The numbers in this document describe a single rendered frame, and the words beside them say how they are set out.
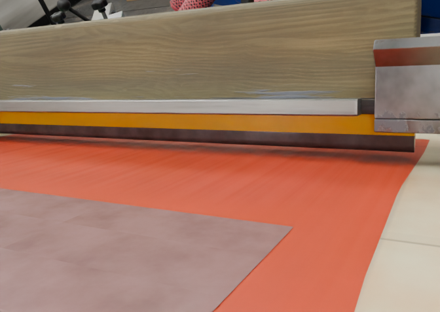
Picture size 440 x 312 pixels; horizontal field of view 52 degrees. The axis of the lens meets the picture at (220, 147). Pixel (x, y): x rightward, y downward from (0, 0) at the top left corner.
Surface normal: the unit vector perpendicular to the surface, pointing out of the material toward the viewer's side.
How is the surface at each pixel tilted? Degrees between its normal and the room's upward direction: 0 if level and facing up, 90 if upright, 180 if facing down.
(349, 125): 58
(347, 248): 30
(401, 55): 105
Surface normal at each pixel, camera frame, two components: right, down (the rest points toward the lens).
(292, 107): -0.47, 0.15
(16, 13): 0.89, 0.04
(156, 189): -0.04, -0.98
